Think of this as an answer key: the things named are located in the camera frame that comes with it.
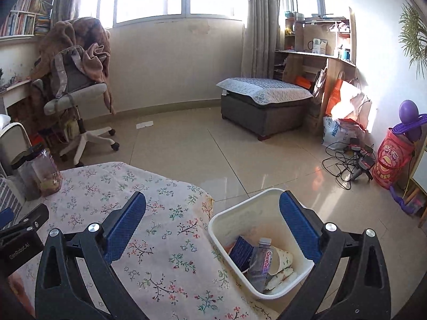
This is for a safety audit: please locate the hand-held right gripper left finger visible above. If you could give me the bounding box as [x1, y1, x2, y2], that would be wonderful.
[35, 191, 149, 320]

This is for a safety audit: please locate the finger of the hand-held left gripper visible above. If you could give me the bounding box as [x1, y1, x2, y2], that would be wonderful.
[0, 207, 14, 229]
[0, 203, 50, 241]

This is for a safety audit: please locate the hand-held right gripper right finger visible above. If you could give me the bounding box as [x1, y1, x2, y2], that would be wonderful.
[279, 190, 392, 320]

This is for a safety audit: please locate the white green-print paper cup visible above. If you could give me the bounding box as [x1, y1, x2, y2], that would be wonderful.
[268, 245, 294, 275]

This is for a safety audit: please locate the clear plastic bottle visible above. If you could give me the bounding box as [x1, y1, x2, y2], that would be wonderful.
[247, 238, 277, 290]

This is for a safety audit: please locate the white plastic waste bin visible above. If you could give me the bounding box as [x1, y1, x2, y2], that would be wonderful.
[208, 188, 316, 301]

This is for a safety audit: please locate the blue milk carton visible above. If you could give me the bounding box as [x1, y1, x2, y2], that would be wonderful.
[228, 235, 256, 270]

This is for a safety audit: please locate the striped blanket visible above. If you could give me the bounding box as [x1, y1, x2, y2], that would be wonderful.
[0, 177, 24, 221]

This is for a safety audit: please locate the dark-filled clear jar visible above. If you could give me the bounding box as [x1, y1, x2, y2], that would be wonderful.
[11, 155, 42, 201]

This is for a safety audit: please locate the snack-filled clear jar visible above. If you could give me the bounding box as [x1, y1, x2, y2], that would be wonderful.
[23, 143, 63, 197]

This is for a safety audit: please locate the white framed mesh chair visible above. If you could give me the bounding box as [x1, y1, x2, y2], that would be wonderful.
[0, 122, 32, 175]

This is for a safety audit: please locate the red printed bag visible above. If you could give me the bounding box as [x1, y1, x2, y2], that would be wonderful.
[372, 127, 416, 190]

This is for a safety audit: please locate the dark grey ottoman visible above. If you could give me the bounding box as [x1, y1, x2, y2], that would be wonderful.
[221, 90, 312, 141]

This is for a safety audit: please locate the white grey office chair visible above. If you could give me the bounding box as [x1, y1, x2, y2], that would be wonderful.
[31, 45, 120, 167]

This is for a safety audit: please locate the wooden framed white board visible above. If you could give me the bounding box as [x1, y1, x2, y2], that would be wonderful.
[402, 137, 427, 207]

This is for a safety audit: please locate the orange bag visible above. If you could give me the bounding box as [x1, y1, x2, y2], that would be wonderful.
[325, 78, 344, 115]

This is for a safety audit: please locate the quilted light cover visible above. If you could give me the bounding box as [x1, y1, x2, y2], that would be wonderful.
[216, 77, 314, 105]

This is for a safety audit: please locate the grey backpack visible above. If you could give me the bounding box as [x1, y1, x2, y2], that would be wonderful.
[53, 45, 96, 99]

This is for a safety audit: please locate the purple ball toy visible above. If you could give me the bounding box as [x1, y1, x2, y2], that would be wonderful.
[392, 99, 427, 142]

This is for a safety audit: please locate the wooden shelf desk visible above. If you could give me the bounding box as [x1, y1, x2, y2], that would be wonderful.
[274, 15, 359, 134]

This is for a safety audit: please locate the white desktop device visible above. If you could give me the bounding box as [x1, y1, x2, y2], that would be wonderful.
[312, 38, 329, 55]

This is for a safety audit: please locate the brown blanket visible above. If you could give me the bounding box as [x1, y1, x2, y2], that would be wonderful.
[33, 17, 116, 114]

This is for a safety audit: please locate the white bookshelf with books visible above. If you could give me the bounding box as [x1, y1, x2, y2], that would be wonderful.
[0, 0, 57, 37]

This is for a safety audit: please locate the green potted plant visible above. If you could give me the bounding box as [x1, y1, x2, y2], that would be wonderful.
[398, 2, 427, 81]

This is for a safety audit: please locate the tangle of black cables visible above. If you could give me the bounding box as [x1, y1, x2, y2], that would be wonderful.
[322, 137, 376, 190]

